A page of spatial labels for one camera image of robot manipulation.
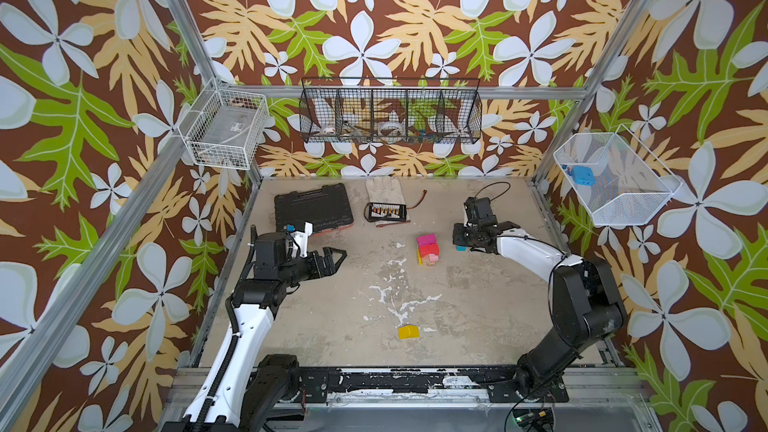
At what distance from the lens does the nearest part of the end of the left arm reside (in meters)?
0.68

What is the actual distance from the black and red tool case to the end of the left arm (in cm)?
33

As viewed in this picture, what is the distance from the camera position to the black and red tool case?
1.03m
